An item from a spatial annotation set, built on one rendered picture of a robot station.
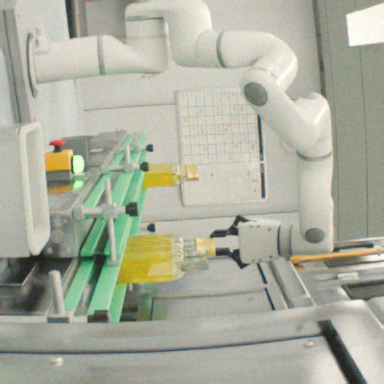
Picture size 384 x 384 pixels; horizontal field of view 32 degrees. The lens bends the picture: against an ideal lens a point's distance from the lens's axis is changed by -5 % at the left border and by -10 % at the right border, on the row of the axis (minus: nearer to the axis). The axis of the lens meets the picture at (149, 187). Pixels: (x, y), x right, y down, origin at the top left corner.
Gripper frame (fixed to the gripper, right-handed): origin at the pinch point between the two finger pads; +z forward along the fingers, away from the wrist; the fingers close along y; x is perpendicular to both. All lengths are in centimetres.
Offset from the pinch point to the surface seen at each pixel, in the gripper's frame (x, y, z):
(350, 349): 116, 26, -41
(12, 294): 63, 9, 19
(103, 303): 58, 7, 4
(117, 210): 34.4, 16.7, 9.8
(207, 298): 5.4, -12.4, 2.5
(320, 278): -21.9, -17.9, -22.4
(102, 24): -520, 85, 247
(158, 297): 6.4, -11.7, 14.4
